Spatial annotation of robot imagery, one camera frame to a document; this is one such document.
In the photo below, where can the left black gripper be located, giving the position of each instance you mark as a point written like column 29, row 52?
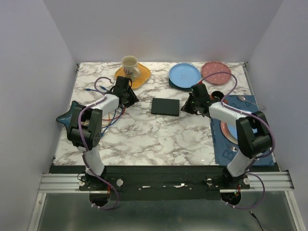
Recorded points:
column 134, row 99

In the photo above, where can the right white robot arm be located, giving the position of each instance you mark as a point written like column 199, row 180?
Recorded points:
column 253, row 132

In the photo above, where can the aluminium rail frame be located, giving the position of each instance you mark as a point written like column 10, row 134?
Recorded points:
column 140, row 139

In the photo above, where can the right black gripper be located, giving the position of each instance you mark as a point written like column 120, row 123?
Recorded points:
column 186, row 108

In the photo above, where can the pink dotted plate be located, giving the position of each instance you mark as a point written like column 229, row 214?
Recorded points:
column 219, row 72

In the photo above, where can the blue star-shaped dish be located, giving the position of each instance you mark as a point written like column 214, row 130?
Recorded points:
column 66, row 117

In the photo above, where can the blue cloth placemat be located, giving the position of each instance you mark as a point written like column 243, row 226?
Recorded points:
column 223, row 155

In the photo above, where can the cream floral mug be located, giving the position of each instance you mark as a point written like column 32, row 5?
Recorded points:
column 130, row 67

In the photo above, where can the light blue plate on mat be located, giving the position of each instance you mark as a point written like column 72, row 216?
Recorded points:
column 232, row 127

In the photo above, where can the brown orange cup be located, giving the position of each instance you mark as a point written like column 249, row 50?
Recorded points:
column 216, row 95

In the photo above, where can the pink plate under blue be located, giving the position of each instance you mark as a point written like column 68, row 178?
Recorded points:
column 225, row 131

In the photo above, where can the dark teal plate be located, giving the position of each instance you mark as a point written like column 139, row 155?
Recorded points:
column 172, row 85

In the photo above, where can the black network switch box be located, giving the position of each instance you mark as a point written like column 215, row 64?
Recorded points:
column 161, row 106

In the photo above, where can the metal spoon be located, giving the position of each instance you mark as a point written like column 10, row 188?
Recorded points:
column 243, row 99

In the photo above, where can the black mounting base plate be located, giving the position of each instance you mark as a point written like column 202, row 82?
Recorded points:
column 136, row 183

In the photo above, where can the yellow woven coaster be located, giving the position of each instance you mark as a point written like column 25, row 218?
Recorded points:
column 145, row 75

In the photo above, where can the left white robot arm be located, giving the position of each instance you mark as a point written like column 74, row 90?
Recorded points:
column 84, row 122

